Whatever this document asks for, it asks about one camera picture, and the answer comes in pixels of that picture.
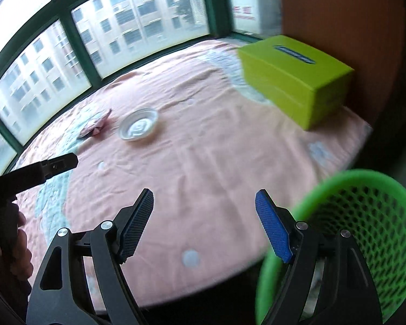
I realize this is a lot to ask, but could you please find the round labelled plastic lid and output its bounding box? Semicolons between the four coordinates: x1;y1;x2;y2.
118;107;160;142

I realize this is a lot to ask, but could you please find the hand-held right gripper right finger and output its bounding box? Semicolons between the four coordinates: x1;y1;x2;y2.
255;190;383;325

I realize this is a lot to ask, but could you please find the green plastic mesh basket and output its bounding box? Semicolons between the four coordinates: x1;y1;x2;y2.
255;169;406;325

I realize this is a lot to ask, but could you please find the white unit with red print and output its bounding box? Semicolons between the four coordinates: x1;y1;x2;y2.
225;0;281;34

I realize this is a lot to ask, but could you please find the pink snack wrapper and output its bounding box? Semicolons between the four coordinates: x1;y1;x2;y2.
78;108;113;139

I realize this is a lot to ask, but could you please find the lime green cardboard box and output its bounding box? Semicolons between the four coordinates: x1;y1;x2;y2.
236;35;355;131

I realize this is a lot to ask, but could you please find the green window frame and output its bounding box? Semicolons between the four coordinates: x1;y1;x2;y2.
0;0;268;163

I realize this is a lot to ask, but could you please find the person's left hand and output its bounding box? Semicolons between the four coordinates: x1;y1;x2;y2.
0;205;34;282

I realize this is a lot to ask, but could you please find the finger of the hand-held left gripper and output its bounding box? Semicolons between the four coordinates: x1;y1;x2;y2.
0;152;79;204

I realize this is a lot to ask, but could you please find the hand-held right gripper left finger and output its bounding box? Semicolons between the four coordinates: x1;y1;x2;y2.
26;188;155;325

